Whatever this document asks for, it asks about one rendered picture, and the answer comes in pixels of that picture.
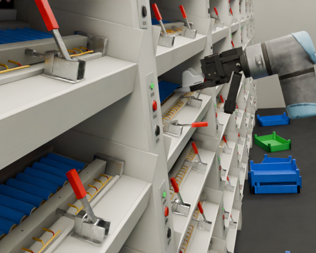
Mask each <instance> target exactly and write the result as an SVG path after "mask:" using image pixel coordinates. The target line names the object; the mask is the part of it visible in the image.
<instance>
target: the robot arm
mask: <svg viewBox="0 0 316 253"><path fill-rule="evenodd" d="M200 61H201V65H202V66H201V69H202V72H201V73H196V72H195V71H194V70H193V68H188V69H186V70H185V71H183V72H182V86H179V87H176V89H174V92H177V93H186V92H191V91H196V90H201V89H204V88H208V87H215V86H218V85H222V84H224V83H229V81H230V79H231V75H232V72H233V71H234V73H233V76H232V80H231V84H230V88H229V92H228V96H227V100H225V102H224V104H223V106H224V107H223V109H224V113H227V114H233V112H234V111H235V109H236V107H237V106H236V104H237V103H236V98H237V94H238V90H239V86H240V82H241V79H242V73H239V72H241V71H243V73H244V76H245V78H249V77H252V79H253V80H255V79H259V78H263V77H266V76H271V75H275V74H278V78H279V82H280V86H281V90H282V94H283V98H284V102H285V106H286V108H285V109H286V111H287V114H288V117H289V118H290V119H299V118H305V117H310V116H316V74H315V71H314V66H313V65H316V52H315V49H314V46H313V43H312V40H311V38H310V36H309V34H308V33H307V32H305V31H301V32H297V33H291V34H290V35H286V36H283V37H280V38H276V39H273V40H269V41H266V42H263V43H258V44H255V45H252V46H248V47H246V48H245V52H243V48H242V46H240V47H237V48H233V49H230V50H227V51H223V52H219V53H215V54H212V55H209V56H205V57H204V59H201V60H200ZM237 63H239V64H240V65H236V64H237ZM204 79H206V80H207V81H204Z"/></svg>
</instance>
